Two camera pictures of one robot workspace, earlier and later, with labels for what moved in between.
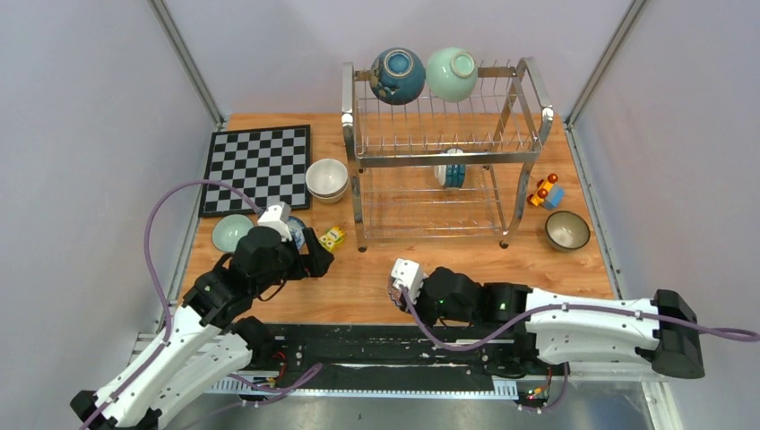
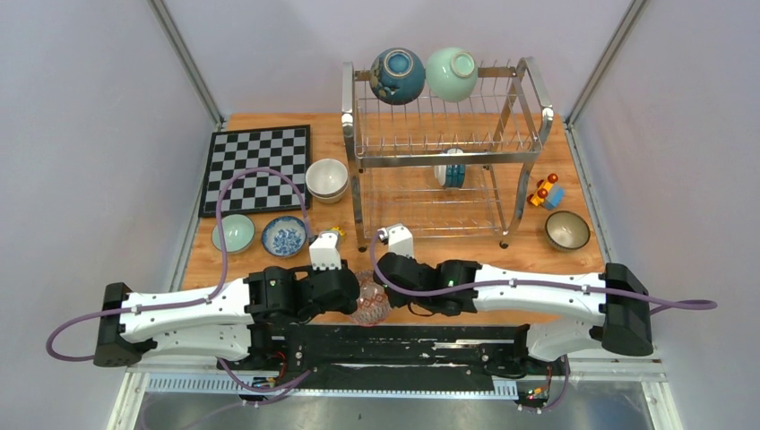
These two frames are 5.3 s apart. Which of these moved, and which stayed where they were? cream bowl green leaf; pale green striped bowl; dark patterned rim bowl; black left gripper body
Moved: black left gripper body
Stayed: dark patterned rim bowl; cream bowl green leaf; pale green striped bowl
